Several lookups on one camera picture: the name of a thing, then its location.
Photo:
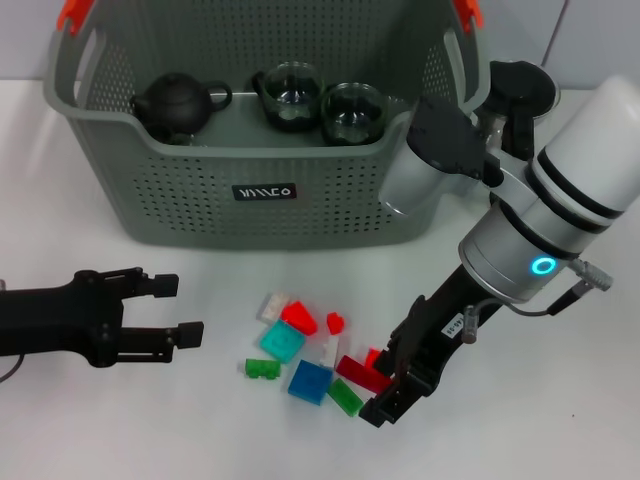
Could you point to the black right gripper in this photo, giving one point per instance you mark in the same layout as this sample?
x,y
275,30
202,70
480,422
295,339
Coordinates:
x,y
440,330

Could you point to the white small block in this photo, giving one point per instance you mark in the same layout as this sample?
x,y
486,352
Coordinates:
x,y
330,350

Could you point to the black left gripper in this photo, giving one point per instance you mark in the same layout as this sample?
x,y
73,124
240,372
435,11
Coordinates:
x,y
55,320

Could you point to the teal square block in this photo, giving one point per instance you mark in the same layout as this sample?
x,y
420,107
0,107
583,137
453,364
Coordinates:
x,y
281,341

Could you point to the dark red long block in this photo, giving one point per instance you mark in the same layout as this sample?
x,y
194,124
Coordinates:
x,y
357,372

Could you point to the glass teapot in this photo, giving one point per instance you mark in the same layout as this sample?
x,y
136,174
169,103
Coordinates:
x,y
292,100
352,137

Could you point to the green rectangular block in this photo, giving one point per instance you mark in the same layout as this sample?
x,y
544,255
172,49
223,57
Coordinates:
x,y
344,397

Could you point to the red small square block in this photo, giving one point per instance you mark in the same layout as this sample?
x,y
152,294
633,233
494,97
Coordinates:
x,y
372,357

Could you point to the green car shaped block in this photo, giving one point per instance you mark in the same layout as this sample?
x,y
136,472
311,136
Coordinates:
x,y
260,370

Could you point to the tiny red stud block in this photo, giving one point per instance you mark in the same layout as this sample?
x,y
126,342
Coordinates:
x,y
336,324

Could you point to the orange red sloped block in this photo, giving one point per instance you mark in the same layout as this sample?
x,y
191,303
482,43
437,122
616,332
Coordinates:
x,y
299,317

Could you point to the black ceramic teapot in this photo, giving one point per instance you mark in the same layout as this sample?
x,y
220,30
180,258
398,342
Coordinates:
x,y
175,105

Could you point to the grey perforated plastic storage basket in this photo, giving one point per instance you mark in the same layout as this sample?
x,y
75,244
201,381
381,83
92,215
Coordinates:
x,y
265,215

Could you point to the translucent white pink block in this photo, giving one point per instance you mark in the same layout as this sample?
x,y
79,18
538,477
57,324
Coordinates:
x,y
272,305

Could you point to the blue square block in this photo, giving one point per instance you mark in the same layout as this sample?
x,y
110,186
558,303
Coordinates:
x,y
310,382

